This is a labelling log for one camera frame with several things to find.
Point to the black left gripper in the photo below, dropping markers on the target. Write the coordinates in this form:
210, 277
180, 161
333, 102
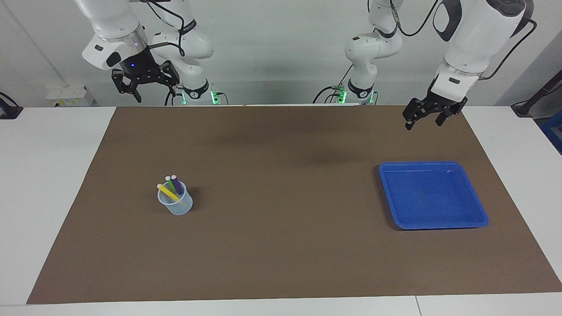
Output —
434, 105

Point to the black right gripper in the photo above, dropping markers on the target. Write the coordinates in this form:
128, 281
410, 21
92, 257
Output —
140, 68

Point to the green pen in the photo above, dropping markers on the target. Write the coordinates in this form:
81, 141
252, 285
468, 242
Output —
169, 181

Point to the purple pen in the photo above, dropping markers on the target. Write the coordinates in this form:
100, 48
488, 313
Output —
177, 184

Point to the yellow pen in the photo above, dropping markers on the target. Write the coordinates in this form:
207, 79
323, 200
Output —
167, 192

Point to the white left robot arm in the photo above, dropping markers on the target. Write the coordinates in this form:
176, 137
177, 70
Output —
478, 30

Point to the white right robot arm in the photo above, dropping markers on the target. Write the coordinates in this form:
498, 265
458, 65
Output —
114, 22

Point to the blue plastic tray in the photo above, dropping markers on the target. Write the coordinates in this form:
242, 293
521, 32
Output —
432, 197

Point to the translucent plastic cup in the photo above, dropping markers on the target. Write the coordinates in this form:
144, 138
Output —
178, 208

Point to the blue crate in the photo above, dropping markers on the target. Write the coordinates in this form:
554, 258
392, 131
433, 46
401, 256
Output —
554, 131

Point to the brown table mat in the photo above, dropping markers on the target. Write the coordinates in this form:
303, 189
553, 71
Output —
281, 245

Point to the white wall socket box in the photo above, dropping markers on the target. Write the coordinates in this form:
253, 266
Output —
70, 96

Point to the black camera stand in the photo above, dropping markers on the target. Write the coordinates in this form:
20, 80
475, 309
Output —
524, 107

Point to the black clamp mount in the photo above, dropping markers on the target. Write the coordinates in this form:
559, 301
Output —
8, 110

